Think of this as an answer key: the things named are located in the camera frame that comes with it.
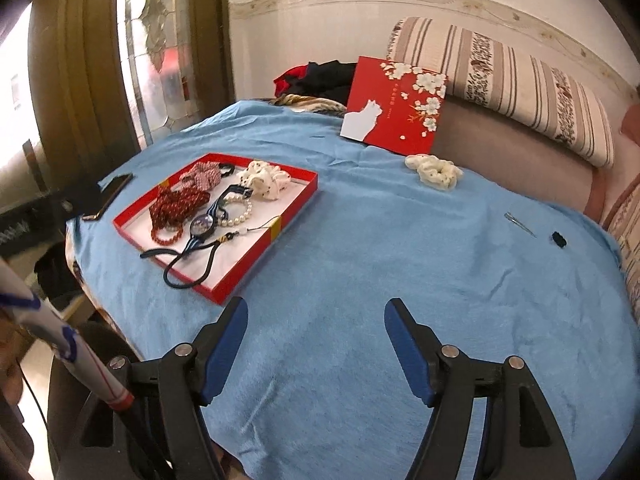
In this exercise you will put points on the brown padded headboard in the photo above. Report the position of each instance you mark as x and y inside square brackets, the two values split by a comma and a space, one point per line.
[518, 158]

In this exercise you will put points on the small black clip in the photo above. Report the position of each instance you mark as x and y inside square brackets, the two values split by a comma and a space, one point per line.
[559, 239]

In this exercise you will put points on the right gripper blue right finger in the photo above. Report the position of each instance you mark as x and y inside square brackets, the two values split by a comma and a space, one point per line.
[416, 348]

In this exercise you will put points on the blue striped ribbon bow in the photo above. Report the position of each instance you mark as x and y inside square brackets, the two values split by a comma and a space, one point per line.
[218, 209]

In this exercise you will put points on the pink striped scrunchie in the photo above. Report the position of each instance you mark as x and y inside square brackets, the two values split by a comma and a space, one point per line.
[203, 176]

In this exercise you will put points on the red box lid with cat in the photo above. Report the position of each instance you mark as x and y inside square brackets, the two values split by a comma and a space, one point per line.
[394, 105]

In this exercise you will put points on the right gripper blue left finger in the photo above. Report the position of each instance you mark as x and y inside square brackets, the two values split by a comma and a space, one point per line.
[220, 343]

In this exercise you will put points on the white cherry print scrunchie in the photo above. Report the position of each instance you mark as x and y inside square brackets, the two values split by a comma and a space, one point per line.
[267, 181]

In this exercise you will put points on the black smartphone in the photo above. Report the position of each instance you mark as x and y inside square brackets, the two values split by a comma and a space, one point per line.
[107, 195]

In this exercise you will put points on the grey strap charm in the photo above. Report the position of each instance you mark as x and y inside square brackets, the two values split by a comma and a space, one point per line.
[244, 230]

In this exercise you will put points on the blue towel cloth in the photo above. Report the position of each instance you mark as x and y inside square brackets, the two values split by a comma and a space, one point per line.
[316, 391]

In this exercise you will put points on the red dotted scrunchie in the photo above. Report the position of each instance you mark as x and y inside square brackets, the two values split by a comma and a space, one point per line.
[172, 208]

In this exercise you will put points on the red jewelry tray box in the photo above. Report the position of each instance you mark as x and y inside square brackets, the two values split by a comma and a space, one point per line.
[192, 257]

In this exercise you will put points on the striped pillow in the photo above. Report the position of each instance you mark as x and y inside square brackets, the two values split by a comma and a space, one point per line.
[511, 82]

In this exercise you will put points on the striped cushion right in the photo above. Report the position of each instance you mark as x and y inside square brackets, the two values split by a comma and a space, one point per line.
[623, 223]

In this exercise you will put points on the cream fluffy scrunchie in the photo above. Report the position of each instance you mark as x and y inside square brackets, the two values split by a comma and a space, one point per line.
[435, 172]

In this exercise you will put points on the dark clothes pile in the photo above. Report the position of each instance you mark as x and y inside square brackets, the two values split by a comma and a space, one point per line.
[330, 80]

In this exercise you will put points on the silver hair clip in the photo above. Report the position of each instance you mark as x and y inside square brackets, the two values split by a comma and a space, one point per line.
[510, 217]

